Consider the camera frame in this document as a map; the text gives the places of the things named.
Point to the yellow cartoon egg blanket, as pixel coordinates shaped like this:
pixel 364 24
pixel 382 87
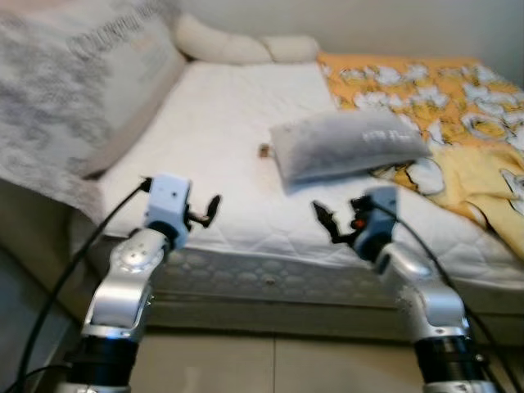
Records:
pixel 458 98

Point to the white quilted mattress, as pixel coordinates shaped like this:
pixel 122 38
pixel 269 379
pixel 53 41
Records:
pixel 221 123

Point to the grey fabric bed base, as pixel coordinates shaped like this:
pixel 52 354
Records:
pixel 327 315

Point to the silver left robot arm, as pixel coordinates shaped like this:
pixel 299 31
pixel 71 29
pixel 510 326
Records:
pixel 123 286

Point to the small brown item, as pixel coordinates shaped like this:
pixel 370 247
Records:
pixel 264 151

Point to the beige bolster cushion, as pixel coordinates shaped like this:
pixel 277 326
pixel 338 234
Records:
pixel 221 45

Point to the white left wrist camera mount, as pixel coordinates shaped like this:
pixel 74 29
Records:
pixel 168 201

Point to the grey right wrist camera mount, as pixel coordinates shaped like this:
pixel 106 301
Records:
pixel 381 217

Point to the grey Little Bear pillow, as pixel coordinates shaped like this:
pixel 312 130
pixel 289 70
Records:
pixel 344 147

